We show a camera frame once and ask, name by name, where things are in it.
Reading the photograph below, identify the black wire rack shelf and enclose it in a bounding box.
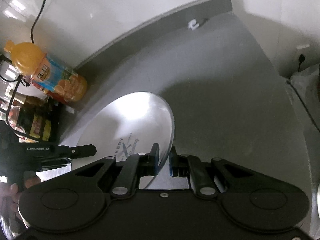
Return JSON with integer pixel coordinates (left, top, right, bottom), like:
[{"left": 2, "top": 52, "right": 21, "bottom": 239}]
[{"left": 0, "top": 53, "right": 51, "bottom": 140}]

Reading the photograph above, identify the black power cable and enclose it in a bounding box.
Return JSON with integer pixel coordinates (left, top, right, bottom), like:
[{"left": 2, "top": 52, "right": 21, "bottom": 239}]
[{"left": 30, "top": 0, "right": 49, "bottom": 43}]

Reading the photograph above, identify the left hand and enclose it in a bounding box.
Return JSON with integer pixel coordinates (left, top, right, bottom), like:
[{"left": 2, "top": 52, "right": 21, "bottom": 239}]
[{"left": 1, "top": 173, "right": 41, "bottom": 234}]

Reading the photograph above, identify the white plate with blue logo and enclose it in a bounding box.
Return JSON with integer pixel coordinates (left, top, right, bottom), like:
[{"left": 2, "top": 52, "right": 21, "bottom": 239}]
[{"left": 72, "top": 92, "right": 175, "bottom": 190}]

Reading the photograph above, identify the dark bottle yellow label red handle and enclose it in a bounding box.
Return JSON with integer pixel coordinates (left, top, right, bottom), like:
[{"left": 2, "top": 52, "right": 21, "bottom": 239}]
[{"left": 8, "top": 92, "right": 60, "bottom": 142}]

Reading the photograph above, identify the orange juice bottle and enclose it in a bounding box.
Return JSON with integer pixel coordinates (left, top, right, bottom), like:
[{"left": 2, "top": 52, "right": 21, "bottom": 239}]
[{"left": 4, "top": 40, "right": 87, "bottom": 102}]

